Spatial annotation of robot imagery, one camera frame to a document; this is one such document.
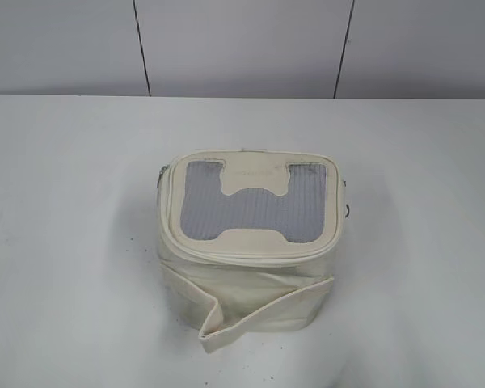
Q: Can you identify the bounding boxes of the cream zippered bag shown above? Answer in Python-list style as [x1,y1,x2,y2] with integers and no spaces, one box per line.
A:
[156,150,349,353]

